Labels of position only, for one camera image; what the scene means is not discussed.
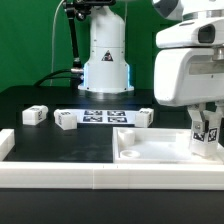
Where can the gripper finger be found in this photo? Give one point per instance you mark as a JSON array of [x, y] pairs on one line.
[[199, 123], [220, 107]]

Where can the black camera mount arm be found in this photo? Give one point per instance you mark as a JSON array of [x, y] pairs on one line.
[[79, 10]]

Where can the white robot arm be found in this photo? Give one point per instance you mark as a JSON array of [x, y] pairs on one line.
[[106, 71]]

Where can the white U-shaped fence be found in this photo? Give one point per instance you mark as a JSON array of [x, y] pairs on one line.
[[105, 175]]

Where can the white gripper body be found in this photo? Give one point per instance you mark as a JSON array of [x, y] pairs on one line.
[[188, 69]]

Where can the AprilTag marker sheet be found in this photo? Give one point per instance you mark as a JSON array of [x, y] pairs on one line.
[[104, 116]]

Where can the white square tabletop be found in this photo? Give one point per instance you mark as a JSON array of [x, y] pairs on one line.
[[157, 146]]

